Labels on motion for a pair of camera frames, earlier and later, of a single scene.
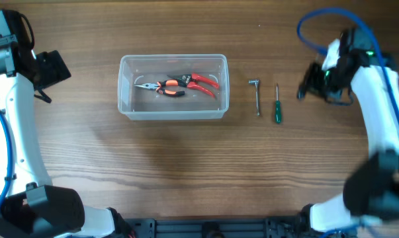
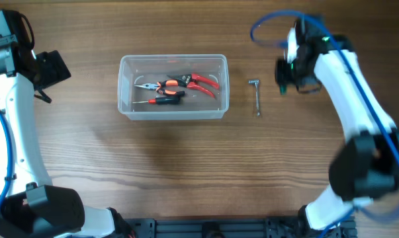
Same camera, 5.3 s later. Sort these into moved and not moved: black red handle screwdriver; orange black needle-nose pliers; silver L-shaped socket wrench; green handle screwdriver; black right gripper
Moved: black red handle screwdriver; green handle screwdriver; black right gripper
Not moved: orange black needle-nose pliers; silver L-shaped socket wrench
